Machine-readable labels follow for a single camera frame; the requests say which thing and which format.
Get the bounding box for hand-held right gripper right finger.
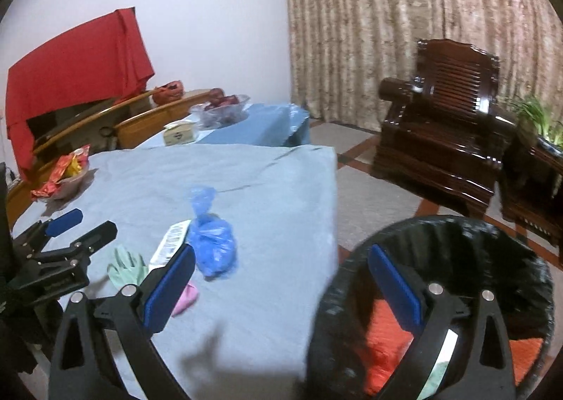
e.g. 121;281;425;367
367;244;517;400

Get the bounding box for glass fruit bowl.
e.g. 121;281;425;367
189;94;251;128

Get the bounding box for pale green glove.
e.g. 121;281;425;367
108;247;148;290

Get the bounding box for grey-blue tablecloth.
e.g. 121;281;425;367
11;144;339;400

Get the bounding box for patterned beige curtain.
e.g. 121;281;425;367
277;0;563;137

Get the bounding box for small red snack packet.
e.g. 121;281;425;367
31;180;62;200

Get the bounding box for blue plastic bag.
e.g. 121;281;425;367
187;185;238;280

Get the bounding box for trash bin with black liner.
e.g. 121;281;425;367
307;215;555;400

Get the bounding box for blue and white packet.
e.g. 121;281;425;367
416;329;459;400

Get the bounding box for glass snack bowl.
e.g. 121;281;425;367
42;167;91;200

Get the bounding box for large red snack packet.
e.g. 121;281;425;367
53;144;91;181

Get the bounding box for dark wooden side table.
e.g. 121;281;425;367
501;136;563;251

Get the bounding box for dark wooden armchair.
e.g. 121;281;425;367
372;39;517;216

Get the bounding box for blue tablecloth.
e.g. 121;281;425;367
132;103;311;148

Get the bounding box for black television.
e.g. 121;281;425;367
26;96;133;137

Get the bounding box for red bag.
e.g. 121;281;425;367
152;80;184;105

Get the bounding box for tissue box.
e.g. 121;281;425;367
164;120;196;146

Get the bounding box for orange foam mesh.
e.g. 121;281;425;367
356;299;546;396

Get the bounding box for potted green plant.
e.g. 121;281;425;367
506;95;563;154

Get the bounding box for white barcode box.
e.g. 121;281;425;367
148;219;193;273

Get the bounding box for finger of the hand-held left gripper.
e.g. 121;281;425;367
70;221;119;260
12;207;84;253

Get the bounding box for red cloth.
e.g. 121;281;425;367
5;7;156;172

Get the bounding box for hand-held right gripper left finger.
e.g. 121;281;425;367
48;244;198;400

